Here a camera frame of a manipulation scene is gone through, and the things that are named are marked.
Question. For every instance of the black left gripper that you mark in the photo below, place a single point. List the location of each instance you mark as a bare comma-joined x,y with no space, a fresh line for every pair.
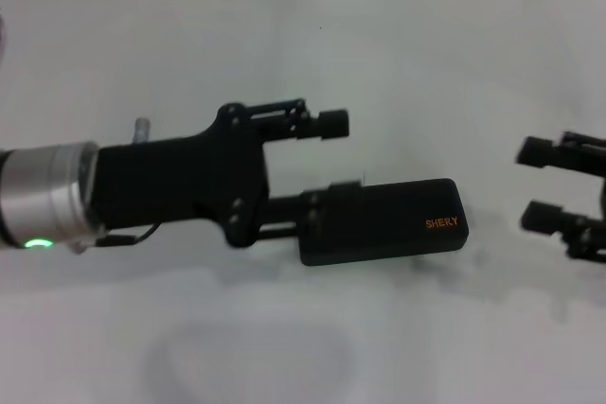
180,181

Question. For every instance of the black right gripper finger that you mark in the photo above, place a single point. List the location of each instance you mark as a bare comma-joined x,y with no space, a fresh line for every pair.
542,217
540,152

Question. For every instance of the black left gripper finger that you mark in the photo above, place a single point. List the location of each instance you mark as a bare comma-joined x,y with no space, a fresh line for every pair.
331,124

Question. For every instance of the black glasses case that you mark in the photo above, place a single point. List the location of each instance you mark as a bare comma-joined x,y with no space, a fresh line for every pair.
388,224

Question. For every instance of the silver connector stub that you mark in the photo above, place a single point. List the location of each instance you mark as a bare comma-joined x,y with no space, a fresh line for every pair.
142,132

